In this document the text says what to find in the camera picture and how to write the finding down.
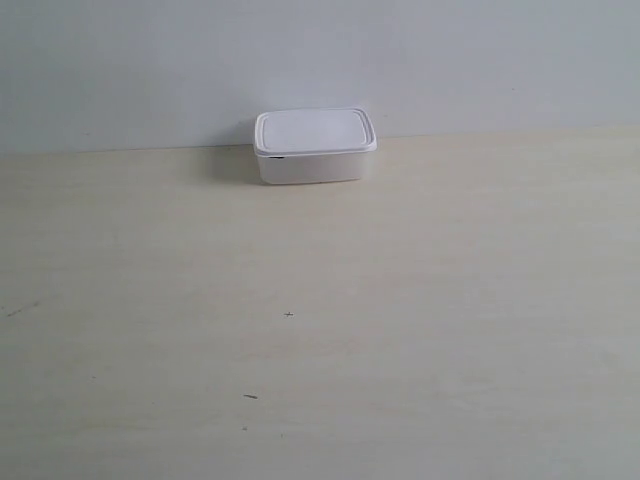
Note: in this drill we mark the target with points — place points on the white lidded plastic container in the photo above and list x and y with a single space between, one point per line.
316 145

